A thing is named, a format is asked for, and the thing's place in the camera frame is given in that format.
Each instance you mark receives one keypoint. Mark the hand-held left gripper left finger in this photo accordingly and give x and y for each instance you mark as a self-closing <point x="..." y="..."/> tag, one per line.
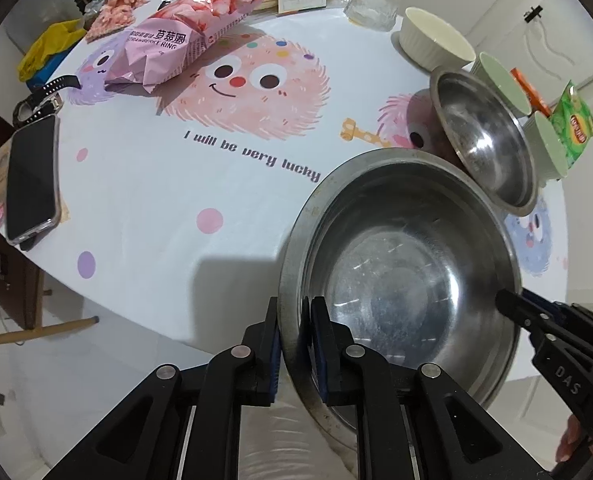
<point x="274" y="350"/>

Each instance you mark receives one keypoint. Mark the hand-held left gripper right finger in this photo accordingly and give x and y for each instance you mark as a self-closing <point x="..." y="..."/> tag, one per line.
<point x="318" y="350"/>

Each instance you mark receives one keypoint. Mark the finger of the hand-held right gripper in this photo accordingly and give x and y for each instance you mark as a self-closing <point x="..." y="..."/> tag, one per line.
<point x="523" y="310"/>
<point x="551" y="307"/>

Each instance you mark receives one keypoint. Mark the large steel bowl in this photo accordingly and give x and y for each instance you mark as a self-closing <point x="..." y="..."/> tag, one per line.
<point x="406" y="270"/>

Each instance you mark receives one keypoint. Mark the green ribbed bowl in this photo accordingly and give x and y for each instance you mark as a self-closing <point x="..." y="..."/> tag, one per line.
<point x="548" y="147"/>
<point x="503" y="82"/>

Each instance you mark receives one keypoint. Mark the person's right hand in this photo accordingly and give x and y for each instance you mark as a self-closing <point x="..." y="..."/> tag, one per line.
<point x="571" y="440"/>

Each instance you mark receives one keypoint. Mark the small steel bowl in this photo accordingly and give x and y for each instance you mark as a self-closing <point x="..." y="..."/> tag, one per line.
<point x="486" y="145"/>

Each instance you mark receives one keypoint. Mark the printed cartoon tablecloth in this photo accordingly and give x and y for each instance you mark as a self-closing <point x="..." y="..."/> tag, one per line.
<point x="176" y="200"/>

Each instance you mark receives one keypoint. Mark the green chips bag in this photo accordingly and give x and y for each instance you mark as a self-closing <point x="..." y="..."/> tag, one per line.
<point x="573" y="125"/>

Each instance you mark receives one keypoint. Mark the orange biscuit box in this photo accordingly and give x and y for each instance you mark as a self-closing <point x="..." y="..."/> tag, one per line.
<point x="528" y="90"/>

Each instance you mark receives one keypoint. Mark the wooden chair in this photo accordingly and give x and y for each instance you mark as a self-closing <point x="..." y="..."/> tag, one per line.
<point x="26" y="331"/>

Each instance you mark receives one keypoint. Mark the white ribbed bowl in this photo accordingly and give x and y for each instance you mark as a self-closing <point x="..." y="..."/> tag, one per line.
<point x="436" y="35"/>

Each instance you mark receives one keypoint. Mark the black smartphone in clear case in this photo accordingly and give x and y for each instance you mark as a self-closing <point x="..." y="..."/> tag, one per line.
<point x="31" y="180"/>

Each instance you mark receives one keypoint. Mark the large pink snack bag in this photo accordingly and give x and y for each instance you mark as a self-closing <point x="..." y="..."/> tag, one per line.
<point x="186" y="25"/>

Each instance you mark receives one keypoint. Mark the clear glass cup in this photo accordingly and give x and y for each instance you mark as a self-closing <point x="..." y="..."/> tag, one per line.
<point x="371" y="7"/>

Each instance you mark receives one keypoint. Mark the black wristwatch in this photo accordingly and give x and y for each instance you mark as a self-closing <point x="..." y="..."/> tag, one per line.
<point x="41" y="100"/>

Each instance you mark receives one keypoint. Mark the small pink snack packet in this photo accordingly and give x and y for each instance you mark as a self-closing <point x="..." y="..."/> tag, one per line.
<point x="116" y="15"/>

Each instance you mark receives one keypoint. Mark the yellow plastic bag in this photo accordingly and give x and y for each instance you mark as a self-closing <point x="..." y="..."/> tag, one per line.
<point x="46" y="47"/>

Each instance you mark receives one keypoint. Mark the black wall hook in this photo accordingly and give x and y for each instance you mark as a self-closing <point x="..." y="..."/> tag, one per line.
<point x="533" y="12"/>

